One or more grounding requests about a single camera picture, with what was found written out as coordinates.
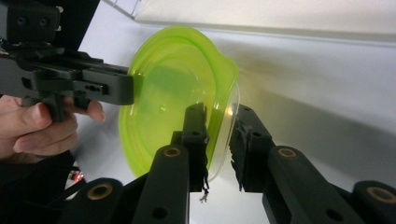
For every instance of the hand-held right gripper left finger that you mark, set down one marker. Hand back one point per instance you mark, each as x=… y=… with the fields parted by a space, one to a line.
x=174 y=174

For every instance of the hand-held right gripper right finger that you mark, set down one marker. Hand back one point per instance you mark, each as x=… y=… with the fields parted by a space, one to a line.
x=280 y=180

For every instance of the green lidded food container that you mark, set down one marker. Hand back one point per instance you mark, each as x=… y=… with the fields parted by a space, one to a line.
x=174 y=93

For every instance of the white table cover sheet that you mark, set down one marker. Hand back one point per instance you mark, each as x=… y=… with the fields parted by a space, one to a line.
x=311 y=93

